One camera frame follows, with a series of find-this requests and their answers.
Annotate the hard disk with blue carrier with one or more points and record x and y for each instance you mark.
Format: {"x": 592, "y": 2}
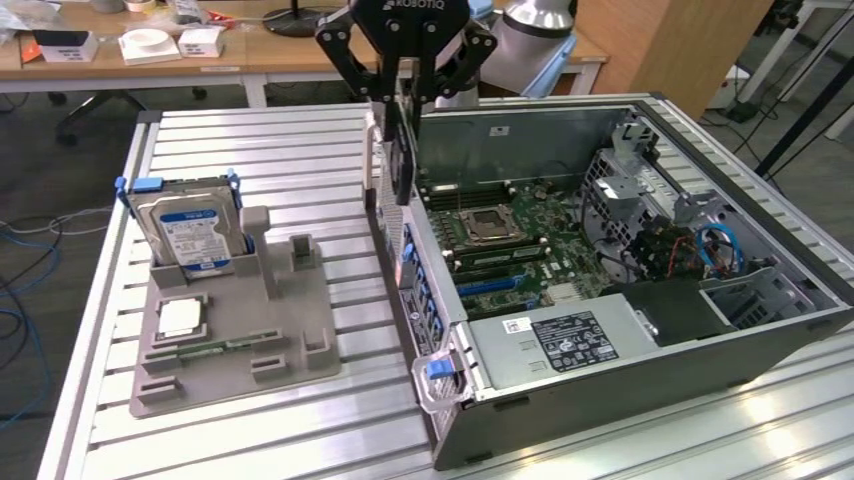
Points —
{"x": 189, "y": 235}

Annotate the small white labelled box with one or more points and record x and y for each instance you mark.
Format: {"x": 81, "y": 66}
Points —
{"x": 200, "y": 45}

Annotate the blue case latch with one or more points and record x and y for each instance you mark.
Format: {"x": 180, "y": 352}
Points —
{"x": 440, "y": 371}

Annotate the metal CPU socket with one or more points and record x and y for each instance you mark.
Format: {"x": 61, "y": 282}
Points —
{"x": 489, "y": 225}

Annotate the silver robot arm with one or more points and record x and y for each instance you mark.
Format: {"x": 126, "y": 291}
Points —
{"x": 533, "y": 15}

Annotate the installed green RAM stick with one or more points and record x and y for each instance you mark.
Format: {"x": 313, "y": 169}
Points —
{"x": 503, "y": 254}

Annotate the open metal disk bay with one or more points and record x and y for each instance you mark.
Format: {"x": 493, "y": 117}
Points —
{"x": 754, "y": 305}

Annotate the blue card retention clip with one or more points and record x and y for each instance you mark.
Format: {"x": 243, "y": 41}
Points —
{"x": 408, "y": 256}
{"x": 429, "y": 306}
{"x": 437, "y": 332}
{"x": 420, "y": 279}

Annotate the black floor box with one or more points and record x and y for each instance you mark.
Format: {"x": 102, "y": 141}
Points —
{"x": 740, "y": 112}

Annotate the black stand pole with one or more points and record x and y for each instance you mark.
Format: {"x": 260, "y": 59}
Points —
{"x": 800, "y": 111}

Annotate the silver CPU chip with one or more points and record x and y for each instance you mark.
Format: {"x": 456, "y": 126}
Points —
{"x": 180, "y": 317}

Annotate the long black expansion slot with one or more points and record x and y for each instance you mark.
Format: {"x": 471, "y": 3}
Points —
{"x": 480, "y": 276}

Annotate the silver chipset heatsink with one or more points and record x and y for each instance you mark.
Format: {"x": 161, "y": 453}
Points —
{"x": 563, "y": 295}

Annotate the open grey PC case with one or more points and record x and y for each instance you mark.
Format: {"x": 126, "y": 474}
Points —
{"x": 600, "y": 430}

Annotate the tape roll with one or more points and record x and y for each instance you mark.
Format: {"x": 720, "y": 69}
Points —
{"x": 140, "y": 5}

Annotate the green GPU card black cooler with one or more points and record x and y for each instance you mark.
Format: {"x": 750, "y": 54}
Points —
{"x": 401, "y": 160}

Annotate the green motherboard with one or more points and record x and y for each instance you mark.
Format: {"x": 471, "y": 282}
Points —
{"x": 567, "y": 235}

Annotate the loose green RAM stick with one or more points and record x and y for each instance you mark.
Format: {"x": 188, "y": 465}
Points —
{"x": 213, "y": 345}

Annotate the black monitor stand base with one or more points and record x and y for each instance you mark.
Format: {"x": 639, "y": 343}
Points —
{"x": 293, "y": 25}

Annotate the blue expansion slot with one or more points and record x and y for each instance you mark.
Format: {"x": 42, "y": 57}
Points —
{"x": 493, "y": 287}

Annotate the white box with black lid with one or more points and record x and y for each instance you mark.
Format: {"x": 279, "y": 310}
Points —
{"x": 66, "y": 50}

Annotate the orange card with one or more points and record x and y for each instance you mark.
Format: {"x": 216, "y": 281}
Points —
{"x": 29, "y": 54}

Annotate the black office chair base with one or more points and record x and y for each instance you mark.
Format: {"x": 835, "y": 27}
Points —
{"x": 64, "y": 137}

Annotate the flat white square box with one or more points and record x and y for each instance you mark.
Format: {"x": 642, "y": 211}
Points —
{"x": 149, "y": 52}

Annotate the grey plastic parts rack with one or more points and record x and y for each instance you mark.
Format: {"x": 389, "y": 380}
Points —
{"x": 220, "y": 395}

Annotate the black plastic shroud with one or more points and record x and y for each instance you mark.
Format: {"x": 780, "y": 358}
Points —
{"x": 674, "y": 310}

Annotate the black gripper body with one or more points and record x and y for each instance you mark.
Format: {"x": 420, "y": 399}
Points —
{"x": 413, "y": 25}

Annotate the grey cup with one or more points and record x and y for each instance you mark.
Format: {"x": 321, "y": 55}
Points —
{"x": 106, "y": 6}

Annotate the grey power supply unit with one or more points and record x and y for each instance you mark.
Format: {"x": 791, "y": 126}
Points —
{"x": 507, "y": 360}

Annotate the wooden cabinet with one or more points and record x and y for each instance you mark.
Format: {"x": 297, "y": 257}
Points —
{"x": 680, "y": 50}

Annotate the clear plastic bag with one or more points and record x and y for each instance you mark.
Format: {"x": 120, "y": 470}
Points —
{"x": 26, "y": 15}

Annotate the wooden desk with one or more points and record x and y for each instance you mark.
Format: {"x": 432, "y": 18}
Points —
{"x": 100, "y": 70}

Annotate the perforated metal disk bay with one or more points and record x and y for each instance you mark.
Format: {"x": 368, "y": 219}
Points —
{"x": 627, "y": 220}

